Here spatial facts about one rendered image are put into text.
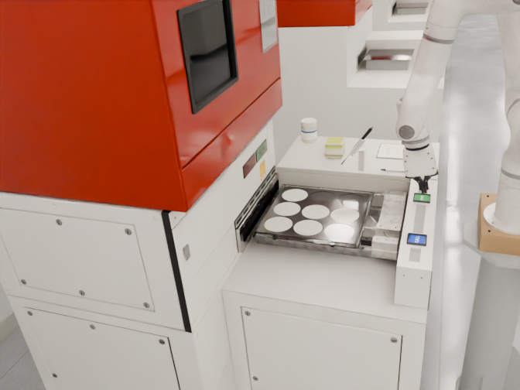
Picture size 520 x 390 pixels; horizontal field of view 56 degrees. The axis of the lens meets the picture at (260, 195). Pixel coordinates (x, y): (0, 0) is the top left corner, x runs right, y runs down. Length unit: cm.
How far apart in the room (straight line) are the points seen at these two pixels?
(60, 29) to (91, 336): 97
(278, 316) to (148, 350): 42
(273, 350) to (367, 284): 39
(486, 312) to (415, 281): 59
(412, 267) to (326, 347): 39
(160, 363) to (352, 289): 64
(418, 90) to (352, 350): 81
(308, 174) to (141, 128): 96
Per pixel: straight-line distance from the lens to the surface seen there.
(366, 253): 169
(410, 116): 153
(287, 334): 163
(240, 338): 172
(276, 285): 158
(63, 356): 191
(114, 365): 178
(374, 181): 193
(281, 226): 172
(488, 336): 208
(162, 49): 108
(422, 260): 147
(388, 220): 179
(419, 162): 168
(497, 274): 190
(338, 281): 159
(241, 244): 168
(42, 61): 126
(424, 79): 155
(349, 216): 177
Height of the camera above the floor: 182
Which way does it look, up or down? 28 degrees down
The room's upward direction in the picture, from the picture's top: 5 degrees counter-clockwise
